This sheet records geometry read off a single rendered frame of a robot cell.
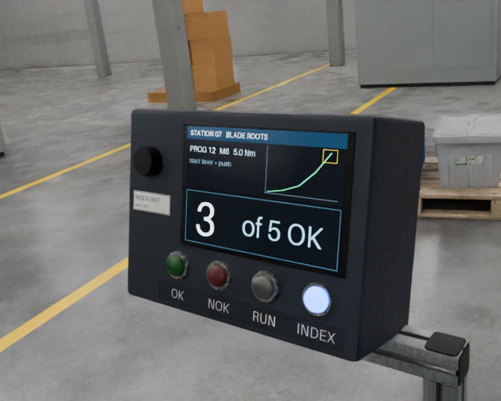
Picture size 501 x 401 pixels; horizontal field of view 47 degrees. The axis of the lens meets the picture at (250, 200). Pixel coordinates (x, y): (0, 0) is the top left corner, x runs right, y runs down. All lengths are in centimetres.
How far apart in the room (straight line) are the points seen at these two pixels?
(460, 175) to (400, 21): 466
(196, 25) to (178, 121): 804
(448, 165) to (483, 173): 20
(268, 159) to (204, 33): 806
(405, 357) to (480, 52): 745
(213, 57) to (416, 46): 280
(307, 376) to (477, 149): 186
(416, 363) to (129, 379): 194
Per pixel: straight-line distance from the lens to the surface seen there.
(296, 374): 227
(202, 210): 52
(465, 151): 358
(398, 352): 53
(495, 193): 358
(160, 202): 55
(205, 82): 863
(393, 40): 811
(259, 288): 48
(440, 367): 53
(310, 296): 46
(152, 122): 56
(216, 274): 51
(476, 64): 794
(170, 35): 650
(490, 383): 226
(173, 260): 54
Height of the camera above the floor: 134
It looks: 19 degrees down
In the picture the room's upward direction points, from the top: 6 degrees counter-clockwise
